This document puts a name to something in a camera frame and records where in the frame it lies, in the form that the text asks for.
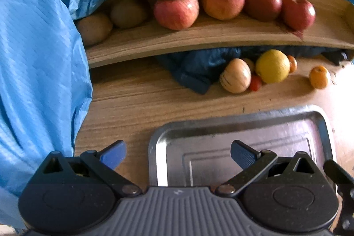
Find yellow lemon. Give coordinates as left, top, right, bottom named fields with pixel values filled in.
left=255, top=49, right=291, bottom=84

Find small orange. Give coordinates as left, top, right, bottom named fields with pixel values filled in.
left=287, top=55, right=298, bottom=74

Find large orange persimmon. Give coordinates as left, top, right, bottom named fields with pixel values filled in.
left=309, top=65, right=331, bottom=89

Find brown longan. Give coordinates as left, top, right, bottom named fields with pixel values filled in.
left=242, top=58, right=254, bottom=73

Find metal baking tray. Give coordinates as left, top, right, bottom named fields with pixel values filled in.
left=148, top=105, right=336, bottom=187

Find light blue hanging garment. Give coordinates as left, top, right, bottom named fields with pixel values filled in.
left=1, top=0, right=106, bottom=230

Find dark blue jacket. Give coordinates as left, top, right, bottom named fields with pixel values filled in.
left=155, top=46, right=353, bottom=95

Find left brown kiwi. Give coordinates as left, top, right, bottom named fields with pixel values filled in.
left=76, top=13, right=113, bottom=47

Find brown kiwi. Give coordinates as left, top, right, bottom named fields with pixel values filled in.
left=110, top=0, right=148, bottom=29
left=76, top=13, right=113, bottom=47

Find right brown kiwi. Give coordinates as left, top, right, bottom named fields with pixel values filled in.
left=110, top=0, right=148, bottom=29

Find rightmost red apple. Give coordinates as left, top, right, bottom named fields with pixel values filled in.
left=281, top=0, right=316, bottom=31

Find curved wooden shelf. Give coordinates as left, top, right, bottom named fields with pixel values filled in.
left=86, top=0, right=353, bottom=68

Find dark red apple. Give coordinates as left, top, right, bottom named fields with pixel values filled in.
left=244, top=0, right=282, bottom=22

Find pale red apple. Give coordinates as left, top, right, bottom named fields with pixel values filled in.
left=202, top=0, right=245, bottom=21
left=153, top=0, right=199, bottom=31

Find leftmost pale red apple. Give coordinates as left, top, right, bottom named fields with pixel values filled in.
left=153, top=0, right=199, bottom=31

